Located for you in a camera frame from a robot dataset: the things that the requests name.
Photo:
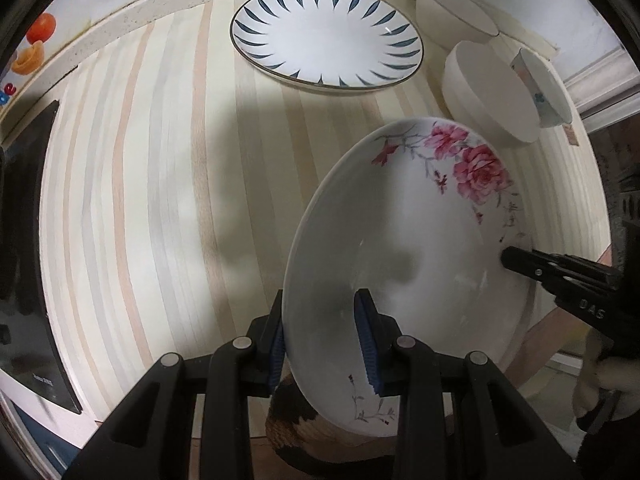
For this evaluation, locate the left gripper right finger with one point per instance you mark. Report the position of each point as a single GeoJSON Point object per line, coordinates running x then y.
{"type": "Point", "coordinates": [459, 418]}

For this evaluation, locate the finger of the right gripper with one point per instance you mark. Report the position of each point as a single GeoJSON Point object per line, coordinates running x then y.
{"type": "Point", "coordinates": [529, 263]}

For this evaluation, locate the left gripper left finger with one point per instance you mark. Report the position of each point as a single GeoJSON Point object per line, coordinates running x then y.
{"type": "Point", "coordinates": [149, 433]}

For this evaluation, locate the white plate pink flowers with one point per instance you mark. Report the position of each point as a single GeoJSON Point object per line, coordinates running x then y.
{"type": "Point", "coordinates": [418, 213]}

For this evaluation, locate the white bowl blue flower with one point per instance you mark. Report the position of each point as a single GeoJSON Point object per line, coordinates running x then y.
{"type": "Point", "coordinates": [549, 99]}

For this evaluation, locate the plain white bowl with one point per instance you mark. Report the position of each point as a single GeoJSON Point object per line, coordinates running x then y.
{"type": "Point", "coordinates": [484, 93]}

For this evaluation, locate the white bowl dark rim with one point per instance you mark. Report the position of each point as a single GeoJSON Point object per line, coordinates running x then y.
{"type": "Point", "coordinates": [448, 22]}

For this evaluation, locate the white plate blue leaf pattern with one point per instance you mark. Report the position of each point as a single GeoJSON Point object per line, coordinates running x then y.
{"type": "Point", "coordinates": [328, 45]}

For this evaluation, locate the white gloved right hand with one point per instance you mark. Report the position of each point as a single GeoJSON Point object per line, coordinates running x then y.
{"type": "Point", "coordinates": [611, 373]}

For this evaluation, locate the brown mat label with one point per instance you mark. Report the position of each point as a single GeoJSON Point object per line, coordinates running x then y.
{"type": "Point", "coordinates": [570, 135]}

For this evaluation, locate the black induction cooktop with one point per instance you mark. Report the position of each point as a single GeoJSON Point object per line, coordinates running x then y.
{"type": "Point", "coordinates": [28, 349]}

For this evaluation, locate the striped table mat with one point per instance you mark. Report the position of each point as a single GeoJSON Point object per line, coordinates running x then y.
{"type": "Point", "coordinates": [175, 179]}

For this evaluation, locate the colourful fruit wall sticker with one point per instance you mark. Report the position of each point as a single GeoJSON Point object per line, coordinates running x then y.
{"type": "Point", "coordinates": [28, 58]}

